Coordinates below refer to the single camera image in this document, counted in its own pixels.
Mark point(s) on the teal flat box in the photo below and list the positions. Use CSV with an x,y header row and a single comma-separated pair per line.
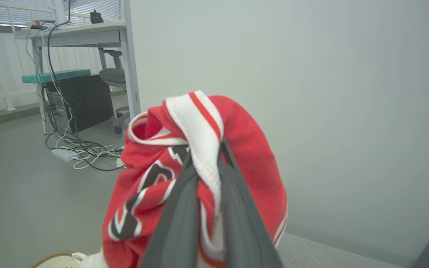
x,y
54,76

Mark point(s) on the small black desk gadget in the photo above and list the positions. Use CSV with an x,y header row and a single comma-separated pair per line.
x,y
96,17

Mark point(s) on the grey office chair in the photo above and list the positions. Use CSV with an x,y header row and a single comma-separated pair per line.
x,y
113,76

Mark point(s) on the red jersey with number 23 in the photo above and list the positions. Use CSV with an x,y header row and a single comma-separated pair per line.
x,y
255,149

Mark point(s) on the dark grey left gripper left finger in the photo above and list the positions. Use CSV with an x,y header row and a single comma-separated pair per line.
x,y
177,223

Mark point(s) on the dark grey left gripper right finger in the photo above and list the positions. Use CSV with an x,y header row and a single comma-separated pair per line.
x,y
240,223

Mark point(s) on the white office desk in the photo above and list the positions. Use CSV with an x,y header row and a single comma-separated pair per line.
x,y
80,35

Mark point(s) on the black computer tower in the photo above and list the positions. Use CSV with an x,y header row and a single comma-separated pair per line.
x,y
88,100

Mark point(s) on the power strip with red switch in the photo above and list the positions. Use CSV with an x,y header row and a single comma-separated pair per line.
x,y
35,24

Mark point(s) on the white window blinds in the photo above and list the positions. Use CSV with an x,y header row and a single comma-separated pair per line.
x,y
102,7

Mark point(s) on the white floor power strip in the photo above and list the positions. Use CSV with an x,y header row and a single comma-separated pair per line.
x,y
62,153

